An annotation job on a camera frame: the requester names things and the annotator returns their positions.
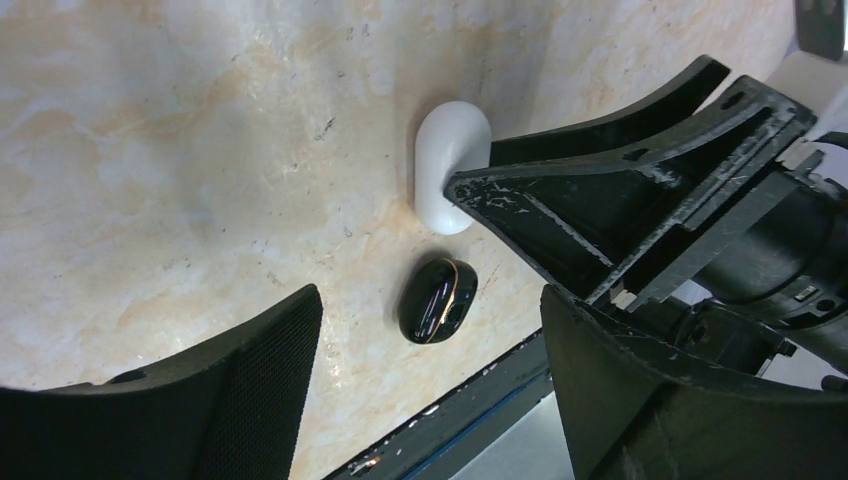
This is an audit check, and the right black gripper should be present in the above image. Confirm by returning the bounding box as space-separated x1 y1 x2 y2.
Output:
445 76 847 372

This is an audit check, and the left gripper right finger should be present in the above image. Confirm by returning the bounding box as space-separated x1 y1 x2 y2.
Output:
540 285 847 479

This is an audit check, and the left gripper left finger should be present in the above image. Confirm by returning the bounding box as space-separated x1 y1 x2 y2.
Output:
1 284 323 479

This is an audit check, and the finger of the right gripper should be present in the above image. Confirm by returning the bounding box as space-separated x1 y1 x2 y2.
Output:
489 55 730 167

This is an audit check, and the white earbud charging case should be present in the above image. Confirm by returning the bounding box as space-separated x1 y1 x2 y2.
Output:
413 101 492 236

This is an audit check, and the black earbud charging case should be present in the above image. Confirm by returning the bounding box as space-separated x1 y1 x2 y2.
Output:
397 258 478 345

